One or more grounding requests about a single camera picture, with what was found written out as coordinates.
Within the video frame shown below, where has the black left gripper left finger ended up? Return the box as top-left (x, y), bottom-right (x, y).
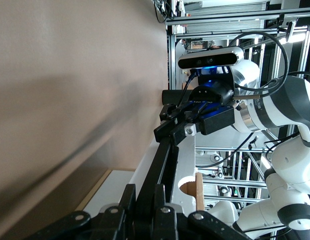
top-left (26, 183), bottom-right (138, 240)

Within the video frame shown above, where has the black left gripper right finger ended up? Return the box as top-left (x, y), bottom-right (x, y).
top-left (149, 183), bottom-right (246, 240)

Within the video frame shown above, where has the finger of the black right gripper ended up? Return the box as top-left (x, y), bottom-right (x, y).
top-left (153, 102), bottom-right (189, 144)
top-left (169, 119), bottom-right (204, 148)

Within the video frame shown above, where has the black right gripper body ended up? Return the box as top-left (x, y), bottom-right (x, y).
top-left (188, 71), bottom-right (237, 137)

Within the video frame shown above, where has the white drawer with black handle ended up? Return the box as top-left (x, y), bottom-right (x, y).
top-left (128, 134), bottom-right (197, 219)

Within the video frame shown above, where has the wooden drawer cabinet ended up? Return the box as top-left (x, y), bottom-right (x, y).
top-left (74, 168), bottom-right (205, 212)

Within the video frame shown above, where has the white drawer without handle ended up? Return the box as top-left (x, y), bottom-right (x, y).
top-left (83, 169), bottom-right (137, 217)

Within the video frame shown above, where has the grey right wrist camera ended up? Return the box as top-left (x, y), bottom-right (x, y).
top-left (177, 46), bottom-right (245, 70)

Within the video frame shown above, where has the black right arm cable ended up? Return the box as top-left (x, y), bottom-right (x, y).
top-left (233, 31), bottom-right (310, 100)

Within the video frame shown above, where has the aluminium frame structure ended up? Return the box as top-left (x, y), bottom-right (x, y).
top-left (166, 0), bottom-right (310, 226)

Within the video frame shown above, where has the black cable bundle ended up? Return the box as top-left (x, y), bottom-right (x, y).
top-left (153, 0), bottom-right (176, 25)

